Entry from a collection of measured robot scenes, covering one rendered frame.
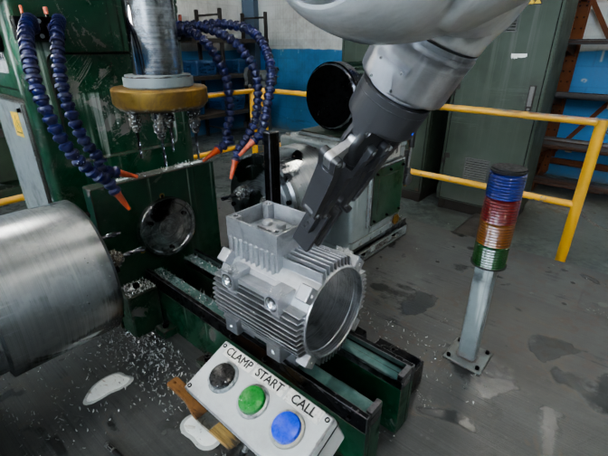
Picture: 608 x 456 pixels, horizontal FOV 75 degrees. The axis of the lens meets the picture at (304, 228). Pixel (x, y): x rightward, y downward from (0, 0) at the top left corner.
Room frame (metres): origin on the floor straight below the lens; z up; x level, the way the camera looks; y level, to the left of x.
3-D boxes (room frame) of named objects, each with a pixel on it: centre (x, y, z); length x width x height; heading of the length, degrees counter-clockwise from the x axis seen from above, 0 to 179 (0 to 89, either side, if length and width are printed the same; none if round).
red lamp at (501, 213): (0.66, -0.35, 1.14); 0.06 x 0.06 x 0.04
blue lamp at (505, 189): (0.66, -0.35, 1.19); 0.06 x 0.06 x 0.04
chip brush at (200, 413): (0.52, 0.18, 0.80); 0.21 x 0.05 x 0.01; 50
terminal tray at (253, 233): (0.62, 0.05, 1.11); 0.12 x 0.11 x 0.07; 49
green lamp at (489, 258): (0.66, -0.35, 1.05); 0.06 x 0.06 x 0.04
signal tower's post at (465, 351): (0.66, -0.35, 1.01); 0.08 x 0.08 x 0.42; 48
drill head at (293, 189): (1.04, 0.03, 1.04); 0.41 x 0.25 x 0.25; 138
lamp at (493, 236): (0.66, -0.35, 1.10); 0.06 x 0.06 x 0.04
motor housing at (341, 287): (0.59, 0.02, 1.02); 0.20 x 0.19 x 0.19; 49
